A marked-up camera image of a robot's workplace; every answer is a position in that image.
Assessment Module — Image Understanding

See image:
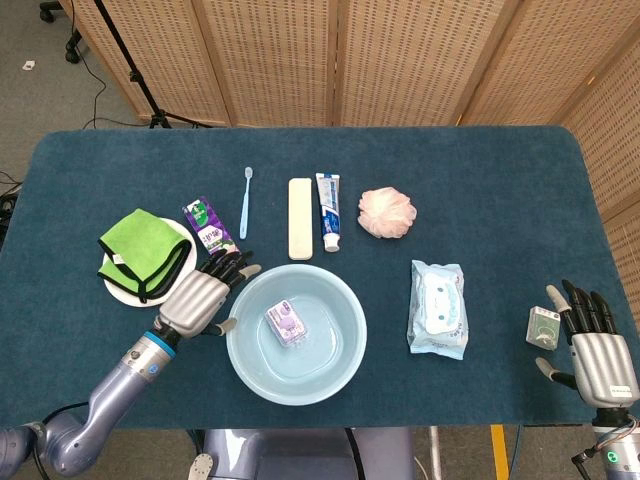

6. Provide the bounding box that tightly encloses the white and blue toothpaste tube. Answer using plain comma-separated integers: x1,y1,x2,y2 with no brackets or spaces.
314,172,344,253

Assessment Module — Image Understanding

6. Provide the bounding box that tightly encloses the wicker folding screen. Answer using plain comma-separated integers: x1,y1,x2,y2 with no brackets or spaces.
58,0,640,326

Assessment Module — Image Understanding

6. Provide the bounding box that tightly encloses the cream toothbrush case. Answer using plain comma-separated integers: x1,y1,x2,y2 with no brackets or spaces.
287,177,315,262

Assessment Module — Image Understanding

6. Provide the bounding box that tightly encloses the lavender robot torso base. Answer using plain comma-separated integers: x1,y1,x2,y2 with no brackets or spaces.
202,427,416,480

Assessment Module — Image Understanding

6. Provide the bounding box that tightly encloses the light blue plastic basin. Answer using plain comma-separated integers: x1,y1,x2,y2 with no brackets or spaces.
226,264,369,407

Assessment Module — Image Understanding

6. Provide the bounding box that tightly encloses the pink mesh bath pouf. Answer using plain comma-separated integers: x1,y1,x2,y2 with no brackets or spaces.
356,186,418,240

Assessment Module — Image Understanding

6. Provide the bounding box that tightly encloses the black tripod stand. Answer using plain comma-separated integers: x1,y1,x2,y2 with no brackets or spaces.
92,0,214,130

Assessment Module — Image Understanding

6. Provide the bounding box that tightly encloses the light blue wet wipes pack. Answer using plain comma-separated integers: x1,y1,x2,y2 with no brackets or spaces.
408,258,470,361

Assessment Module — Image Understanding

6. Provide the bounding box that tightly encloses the white metal bracket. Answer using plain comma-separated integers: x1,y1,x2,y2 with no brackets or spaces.
187,452,214,480

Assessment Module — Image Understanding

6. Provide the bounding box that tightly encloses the black office chair base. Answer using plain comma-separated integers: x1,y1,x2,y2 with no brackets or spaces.
38,0,84,65

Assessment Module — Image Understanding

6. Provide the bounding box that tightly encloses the dark blue table cloth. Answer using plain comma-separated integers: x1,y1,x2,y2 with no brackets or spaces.
0,125,640,431

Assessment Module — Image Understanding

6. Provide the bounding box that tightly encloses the small green white box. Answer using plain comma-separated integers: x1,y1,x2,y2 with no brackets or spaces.
525,305,560,353

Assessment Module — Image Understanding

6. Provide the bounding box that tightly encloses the black cable bundle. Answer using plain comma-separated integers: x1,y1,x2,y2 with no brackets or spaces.
0,169,24,236

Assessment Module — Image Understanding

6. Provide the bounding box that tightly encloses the purple toothpaste carton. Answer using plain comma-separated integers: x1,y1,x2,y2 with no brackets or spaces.
181,195,241,257

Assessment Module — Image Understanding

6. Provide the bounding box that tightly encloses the green microfiber cloth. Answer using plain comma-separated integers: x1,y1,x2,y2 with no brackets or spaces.
97,208,195,305

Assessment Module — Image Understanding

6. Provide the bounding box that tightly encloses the white round plate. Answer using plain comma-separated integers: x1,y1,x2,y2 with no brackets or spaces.
101,217,199,307

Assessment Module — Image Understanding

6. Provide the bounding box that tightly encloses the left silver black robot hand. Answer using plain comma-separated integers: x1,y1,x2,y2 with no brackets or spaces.
158,249,262,337

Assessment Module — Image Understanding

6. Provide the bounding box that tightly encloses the black cable on floor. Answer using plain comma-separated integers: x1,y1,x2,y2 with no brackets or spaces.
69,29,151,129

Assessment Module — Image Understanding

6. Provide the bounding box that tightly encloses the transparent box with purple floss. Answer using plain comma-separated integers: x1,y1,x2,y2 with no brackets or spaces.
265,298,308,349

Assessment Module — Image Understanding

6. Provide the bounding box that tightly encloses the light blue toothbrush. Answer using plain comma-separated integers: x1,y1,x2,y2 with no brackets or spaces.
238,166,254,241

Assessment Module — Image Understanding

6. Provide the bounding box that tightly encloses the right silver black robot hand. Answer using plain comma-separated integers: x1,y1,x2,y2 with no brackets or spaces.
534,278,640,409

